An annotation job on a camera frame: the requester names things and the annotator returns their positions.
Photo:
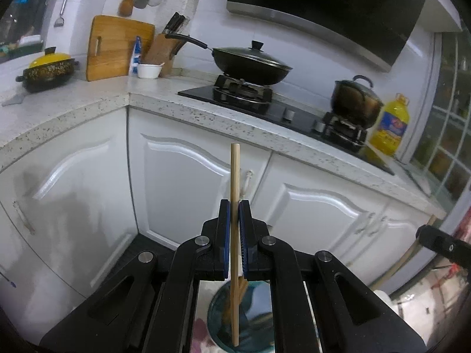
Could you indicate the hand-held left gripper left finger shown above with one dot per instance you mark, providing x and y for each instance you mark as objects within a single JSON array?
[{"x": 225, "y": 242}]

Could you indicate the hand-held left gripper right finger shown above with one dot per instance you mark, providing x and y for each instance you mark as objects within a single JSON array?
[{"x": 245, "y": 242}]

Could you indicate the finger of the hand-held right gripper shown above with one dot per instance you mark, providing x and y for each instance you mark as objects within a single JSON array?
[{"x": 441, "y": 246}]

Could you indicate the long wooden stick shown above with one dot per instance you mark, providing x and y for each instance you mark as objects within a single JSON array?
[{"x": 401, "y": 257}]

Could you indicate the wooden chopstick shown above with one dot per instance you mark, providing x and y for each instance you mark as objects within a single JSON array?
[
  {"x": 234, "y": 176},
  {"x": 242, "y": 289}
]

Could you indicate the teal transparent plastic container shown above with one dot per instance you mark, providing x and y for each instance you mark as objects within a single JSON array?
[{"x": 254, "y": 323}]

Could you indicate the white cabinet door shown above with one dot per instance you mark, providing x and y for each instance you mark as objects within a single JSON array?
[
  {"x": 312, "y": 209},
  {"x": 73, "y": 191},
  {"x": 176, "y": 176},
  {"x": 404, "y": 228}
]

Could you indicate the white plastic container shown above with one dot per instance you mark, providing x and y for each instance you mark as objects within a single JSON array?
[{"x": 384, "y": 298}]

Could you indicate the white framed glass door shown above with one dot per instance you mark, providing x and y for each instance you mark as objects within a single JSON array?
[{"x": 452, "y": 136}]

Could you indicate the yellow cooking oil bottle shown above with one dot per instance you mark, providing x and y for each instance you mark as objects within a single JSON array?
[{"x": 390, "y": 128}]

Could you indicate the black gas stove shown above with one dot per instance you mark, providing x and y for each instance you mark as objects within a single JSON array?
[{"x": 303, "y": 117}]

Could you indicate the black wok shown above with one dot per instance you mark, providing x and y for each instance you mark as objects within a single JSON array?
[{"x": 250, "y": 75}]

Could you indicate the dark steel pot with lid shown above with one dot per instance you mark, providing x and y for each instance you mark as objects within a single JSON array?
[{"x": 355, "y": 99}]

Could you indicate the black wok lid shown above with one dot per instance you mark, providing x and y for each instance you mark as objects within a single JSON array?
[{"x": 254, "y": 57}]

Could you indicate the white bowl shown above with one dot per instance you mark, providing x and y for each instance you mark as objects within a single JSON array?
[{"x": 149, "y": 71}]

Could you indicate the wooden knife block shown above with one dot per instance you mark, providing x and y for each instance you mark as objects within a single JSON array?
[{"x": 158, "y": 51}]

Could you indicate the speckled stone countertop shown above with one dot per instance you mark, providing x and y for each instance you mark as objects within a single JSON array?
[{"x": 92, "y": 88}]

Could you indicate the blue and white packet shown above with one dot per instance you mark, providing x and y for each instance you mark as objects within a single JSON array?
[{"x": 136, "y": 57}]

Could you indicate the blue pen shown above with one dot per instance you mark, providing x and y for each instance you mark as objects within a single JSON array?
[{"x": 11, "y": 284}]

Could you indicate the wooden cutting board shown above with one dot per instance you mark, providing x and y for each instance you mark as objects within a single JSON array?
[{"x": 114, "y": 47}]

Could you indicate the black casserole with yellow lid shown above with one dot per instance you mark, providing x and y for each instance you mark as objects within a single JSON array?
[{"x": 48, "y": 73}]

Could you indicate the black range hood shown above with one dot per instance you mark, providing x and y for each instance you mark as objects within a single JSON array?
[{"x": 331, "y": 7}]

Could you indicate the metal peeler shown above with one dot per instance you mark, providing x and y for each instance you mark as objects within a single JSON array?
[{"x": 61, "y": 18}]

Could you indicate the green container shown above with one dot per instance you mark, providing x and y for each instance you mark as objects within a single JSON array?
[{"x": 22, "y": 46}]

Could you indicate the kitchen window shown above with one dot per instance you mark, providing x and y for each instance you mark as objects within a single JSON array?
[{"x": 22, "y": 11}]

